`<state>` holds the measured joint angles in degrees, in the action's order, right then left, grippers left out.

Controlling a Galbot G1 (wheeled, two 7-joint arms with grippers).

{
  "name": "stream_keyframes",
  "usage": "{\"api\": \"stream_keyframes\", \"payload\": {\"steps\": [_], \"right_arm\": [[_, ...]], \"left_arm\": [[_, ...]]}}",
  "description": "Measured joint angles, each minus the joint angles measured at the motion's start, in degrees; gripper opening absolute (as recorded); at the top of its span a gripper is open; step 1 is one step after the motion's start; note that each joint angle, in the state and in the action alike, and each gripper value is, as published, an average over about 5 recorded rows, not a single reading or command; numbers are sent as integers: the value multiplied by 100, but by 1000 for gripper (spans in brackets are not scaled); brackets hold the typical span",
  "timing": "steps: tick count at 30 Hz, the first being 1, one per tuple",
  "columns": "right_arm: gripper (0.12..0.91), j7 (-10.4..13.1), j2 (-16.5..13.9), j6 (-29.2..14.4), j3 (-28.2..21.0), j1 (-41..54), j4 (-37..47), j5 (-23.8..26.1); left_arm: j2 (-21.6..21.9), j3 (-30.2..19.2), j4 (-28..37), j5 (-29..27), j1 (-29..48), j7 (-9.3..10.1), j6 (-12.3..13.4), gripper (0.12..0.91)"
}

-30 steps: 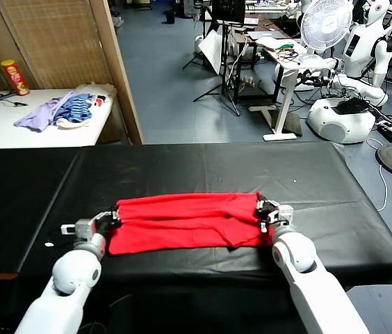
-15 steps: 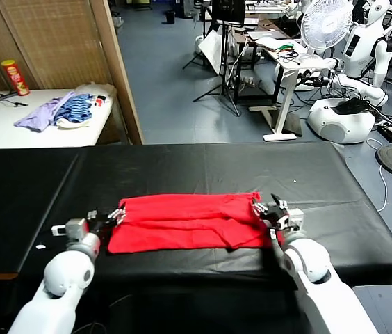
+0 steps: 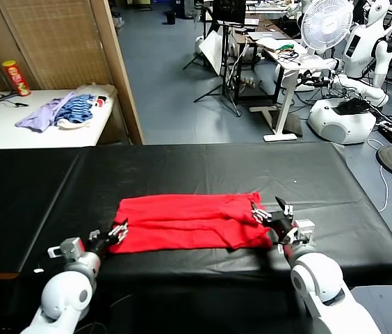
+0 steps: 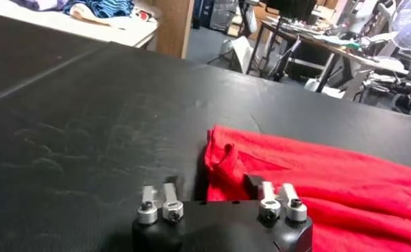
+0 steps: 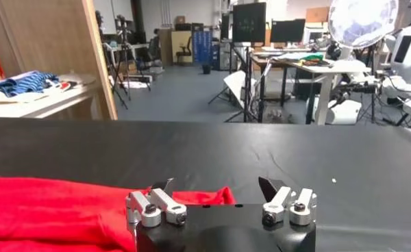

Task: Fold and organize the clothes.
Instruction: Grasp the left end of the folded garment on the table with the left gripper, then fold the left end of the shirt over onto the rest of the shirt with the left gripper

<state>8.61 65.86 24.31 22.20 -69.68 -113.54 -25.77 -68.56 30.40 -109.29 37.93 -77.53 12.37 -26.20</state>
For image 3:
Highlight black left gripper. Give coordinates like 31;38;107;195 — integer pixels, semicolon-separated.
84;218;130;255

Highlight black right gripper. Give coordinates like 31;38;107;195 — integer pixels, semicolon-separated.
250;196;299;245

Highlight red t-shirt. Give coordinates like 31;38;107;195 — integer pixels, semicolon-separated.
108;191;275;254

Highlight black table cover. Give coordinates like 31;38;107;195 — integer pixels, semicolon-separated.
0;141;392;303

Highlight black floor plate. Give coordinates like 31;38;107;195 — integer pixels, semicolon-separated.
284;113;303;137

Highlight white standing desk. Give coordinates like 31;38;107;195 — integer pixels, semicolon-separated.
247;29;322;143

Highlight white cloth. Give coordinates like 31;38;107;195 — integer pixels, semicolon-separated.
57;118;92;131

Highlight blue striped garment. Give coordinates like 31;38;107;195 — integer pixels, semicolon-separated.
54;93;95;127

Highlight purple garment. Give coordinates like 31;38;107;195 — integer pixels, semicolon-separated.
15;92;76;134

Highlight clear plastic bag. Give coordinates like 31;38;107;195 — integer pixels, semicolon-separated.
74;83;117;105

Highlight white side table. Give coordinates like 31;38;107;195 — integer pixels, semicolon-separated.
0;88;117;150

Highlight black tripod stand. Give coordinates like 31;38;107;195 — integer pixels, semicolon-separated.
193;20;242;118

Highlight white reflector board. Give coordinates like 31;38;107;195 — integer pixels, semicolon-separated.
197;30;224;76

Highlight silver laptop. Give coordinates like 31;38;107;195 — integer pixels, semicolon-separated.
247;31;287;41

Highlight red chips can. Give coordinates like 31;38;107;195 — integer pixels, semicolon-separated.
1;60;31;97

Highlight white humanoid robot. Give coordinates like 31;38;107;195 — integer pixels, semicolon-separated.
307;0;392;145

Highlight white electric fan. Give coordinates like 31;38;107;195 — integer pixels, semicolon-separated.
300;0;354;69

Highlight wooden folding screen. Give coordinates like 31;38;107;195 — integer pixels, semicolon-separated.
0;0;145;145

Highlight black monitor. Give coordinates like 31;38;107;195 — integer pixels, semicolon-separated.
211;0;246;24

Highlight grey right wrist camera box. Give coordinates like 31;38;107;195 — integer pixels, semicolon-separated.
291;218;317;246

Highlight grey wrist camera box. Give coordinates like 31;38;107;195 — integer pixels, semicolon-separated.
291;218;317;246
47;237;85;262

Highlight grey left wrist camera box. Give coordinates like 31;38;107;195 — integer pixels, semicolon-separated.
47;237;85;262

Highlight white floor cable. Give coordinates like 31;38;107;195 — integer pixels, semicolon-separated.
366;138;390;212

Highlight black cables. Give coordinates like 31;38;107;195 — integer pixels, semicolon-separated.
0;90;30;112

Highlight green cable bundle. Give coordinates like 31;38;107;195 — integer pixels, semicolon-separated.
275;42;297;54

